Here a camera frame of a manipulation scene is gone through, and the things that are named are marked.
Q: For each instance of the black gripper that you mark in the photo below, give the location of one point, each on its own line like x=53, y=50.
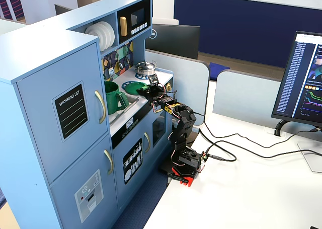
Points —
x=151, y=90

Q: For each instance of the green round lid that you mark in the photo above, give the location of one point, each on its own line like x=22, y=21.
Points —
x=132, y=87

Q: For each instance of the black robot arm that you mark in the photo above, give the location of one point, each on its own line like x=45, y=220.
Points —
x=184, y=133

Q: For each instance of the steel pot with lid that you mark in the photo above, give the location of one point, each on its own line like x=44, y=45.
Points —
x=145, y=68

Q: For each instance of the green pitcher recipient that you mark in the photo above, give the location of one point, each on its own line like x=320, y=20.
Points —
x=113, y=98

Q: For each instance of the gold oven knob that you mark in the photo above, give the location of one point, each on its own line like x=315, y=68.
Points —
x=168, y=86

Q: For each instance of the toy steel sink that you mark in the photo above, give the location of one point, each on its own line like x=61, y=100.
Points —
x=125, y=108

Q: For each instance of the toy hanging ladle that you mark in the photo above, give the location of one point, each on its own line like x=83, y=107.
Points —
x=121, y=64

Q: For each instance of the grey desk divider panel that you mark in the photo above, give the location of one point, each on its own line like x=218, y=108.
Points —
x=186, y=88
x=246, y=95

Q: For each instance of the toy hanging spatula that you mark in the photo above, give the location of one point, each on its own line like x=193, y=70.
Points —
x=111, y=73

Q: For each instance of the black Dell monitor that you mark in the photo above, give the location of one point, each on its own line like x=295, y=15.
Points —
x=176, y=39

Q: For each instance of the white plate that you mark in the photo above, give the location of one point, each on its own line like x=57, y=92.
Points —
x=107, y=36
x=98, y=29
x=92, y=30
x=87, y=30

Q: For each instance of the blue chair cushion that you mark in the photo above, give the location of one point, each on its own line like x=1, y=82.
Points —
x=219, y=69

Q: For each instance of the red table clamp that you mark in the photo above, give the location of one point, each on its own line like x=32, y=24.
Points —
x=187, y=180

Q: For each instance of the light blue toy kitchen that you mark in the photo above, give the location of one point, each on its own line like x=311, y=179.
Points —
x=50, y=68

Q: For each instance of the small black monitor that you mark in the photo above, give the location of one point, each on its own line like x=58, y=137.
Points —
x=61, y=9

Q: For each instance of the lit computer monitor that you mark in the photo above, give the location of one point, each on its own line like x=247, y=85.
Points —
x=299, y=78

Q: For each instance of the monitor stand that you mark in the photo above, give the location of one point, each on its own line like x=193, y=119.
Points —
x=310, y=158

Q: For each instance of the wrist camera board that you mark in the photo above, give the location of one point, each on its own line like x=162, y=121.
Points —
x=153, y=79

